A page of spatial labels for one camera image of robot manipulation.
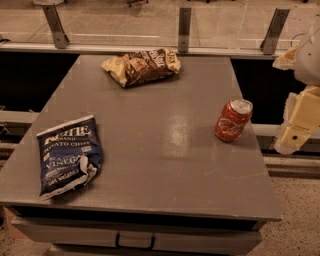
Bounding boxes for metal railing bracket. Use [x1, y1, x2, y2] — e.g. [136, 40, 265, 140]
[178, 7, 191, 53]
[260, 8, 290, 55]
[42, 4, 69, 49]

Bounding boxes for left metal railing bracket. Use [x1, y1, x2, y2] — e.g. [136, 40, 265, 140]
[42, 4, 69, 49]

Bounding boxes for blue Kettle chip bag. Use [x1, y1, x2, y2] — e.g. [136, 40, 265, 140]
[36, 115, 103, 200]

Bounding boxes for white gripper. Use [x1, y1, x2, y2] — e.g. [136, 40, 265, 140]
[272, 19, 320, 155]

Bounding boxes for grey drawer with handle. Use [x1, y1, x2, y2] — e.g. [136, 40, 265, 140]
[12, 217, 262, 256]

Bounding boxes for red coke can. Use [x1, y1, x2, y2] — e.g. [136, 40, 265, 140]
[214, 99, 253, 142]

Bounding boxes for right metal railing bracket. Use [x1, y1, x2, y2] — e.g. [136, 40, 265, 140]
[260, 8, 290, 55]

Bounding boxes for middle metal railing bracket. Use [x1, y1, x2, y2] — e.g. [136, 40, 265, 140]
[178, 7, 191, 53]

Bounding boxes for brown chip bag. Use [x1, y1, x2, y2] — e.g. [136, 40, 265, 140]
[101, 48, 181, 88]

